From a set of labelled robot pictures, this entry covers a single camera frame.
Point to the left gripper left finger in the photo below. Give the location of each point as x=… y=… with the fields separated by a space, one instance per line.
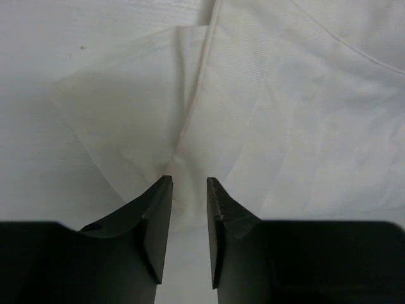
x=119 y=258

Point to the white pleated skirt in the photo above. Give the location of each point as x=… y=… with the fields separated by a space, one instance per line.
x=296 y=107

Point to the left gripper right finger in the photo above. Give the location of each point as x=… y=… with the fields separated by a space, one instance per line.
x=301 y=261

